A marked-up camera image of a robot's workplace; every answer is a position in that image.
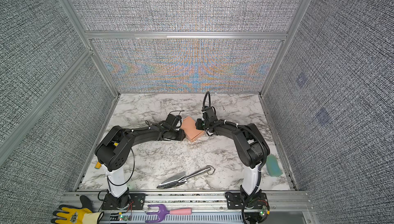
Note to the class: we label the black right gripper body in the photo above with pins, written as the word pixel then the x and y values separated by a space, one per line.
pixel 202 125

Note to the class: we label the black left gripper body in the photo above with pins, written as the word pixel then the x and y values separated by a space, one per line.
pixel 176 135

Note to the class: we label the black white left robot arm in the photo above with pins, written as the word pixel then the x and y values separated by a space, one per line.
pixel 114 149

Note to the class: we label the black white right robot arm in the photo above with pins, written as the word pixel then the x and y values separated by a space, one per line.
pixel 251 147

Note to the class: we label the silver metal garden trowel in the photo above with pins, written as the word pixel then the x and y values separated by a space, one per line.
pixel 182 178

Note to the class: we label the yellow toy shovel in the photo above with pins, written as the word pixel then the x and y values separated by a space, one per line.
pixel 97 165

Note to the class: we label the green sponge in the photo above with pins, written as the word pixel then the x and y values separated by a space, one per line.
pixel 272 166

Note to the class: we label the purple pink garden fork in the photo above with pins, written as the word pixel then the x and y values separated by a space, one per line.
pixel 163 212

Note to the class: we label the yellow black work glove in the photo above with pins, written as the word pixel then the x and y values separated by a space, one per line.
pixel 66 214

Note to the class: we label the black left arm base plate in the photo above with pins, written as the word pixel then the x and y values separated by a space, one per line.
pixel 133 201

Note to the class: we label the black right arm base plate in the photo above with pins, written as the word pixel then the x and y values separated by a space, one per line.
pixel 236 200

